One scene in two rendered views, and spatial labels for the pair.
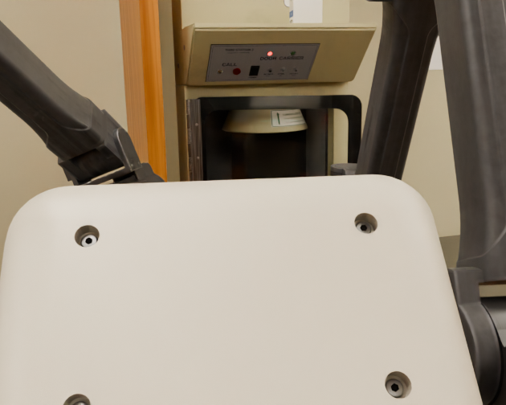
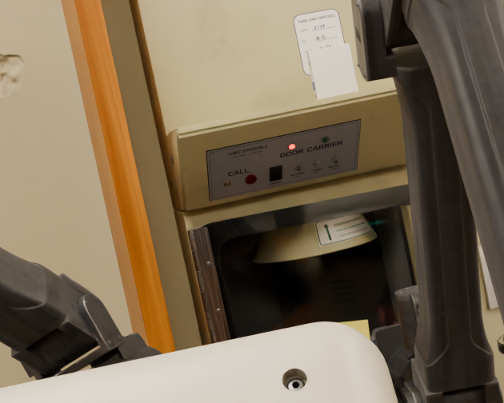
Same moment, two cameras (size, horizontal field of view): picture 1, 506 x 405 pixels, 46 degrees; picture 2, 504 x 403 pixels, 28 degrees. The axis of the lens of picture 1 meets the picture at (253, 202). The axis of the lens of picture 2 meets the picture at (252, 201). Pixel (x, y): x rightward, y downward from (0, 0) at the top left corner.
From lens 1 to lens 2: 0.18 m
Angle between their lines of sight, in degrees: 11
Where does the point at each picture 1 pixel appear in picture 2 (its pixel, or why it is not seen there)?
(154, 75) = (134, 209)
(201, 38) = (190, 146)
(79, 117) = (29, 292)
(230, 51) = (235, 153)
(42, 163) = (8, 353)
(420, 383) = not seen: outside the picture
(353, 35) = not seen: hidden behind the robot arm
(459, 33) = (458, 115)
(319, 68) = (370, 152)
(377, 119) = (422, 224)
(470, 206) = not seen: outside the picture
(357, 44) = not seen: hidden behind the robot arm
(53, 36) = not seen: outside the picture
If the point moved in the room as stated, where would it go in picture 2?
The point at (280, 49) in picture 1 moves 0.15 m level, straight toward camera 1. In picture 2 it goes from (306, 137) to (294, 140)
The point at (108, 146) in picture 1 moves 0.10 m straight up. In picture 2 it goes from (73, 322) to (48, 211)
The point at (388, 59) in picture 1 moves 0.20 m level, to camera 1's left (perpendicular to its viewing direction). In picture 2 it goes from (414, 146) to (170, 197)
